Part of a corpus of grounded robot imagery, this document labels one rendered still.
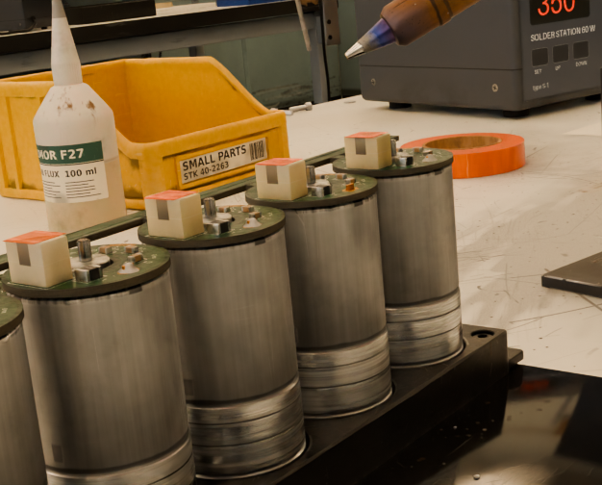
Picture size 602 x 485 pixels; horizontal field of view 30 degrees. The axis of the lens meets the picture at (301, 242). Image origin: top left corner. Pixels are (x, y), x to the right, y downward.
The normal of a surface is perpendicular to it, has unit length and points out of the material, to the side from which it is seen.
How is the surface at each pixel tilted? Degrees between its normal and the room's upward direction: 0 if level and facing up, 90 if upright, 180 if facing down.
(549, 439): 0
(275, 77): 90
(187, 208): 90
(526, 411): 0
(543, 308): 0
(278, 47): 90
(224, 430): 90
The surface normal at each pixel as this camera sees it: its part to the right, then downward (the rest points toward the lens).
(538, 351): -0.09, -0.97
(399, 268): -0.09, 0.25
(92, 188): 0.45, 0.18
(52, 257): 0.79, 0.07
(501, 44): -0.81, 0.22
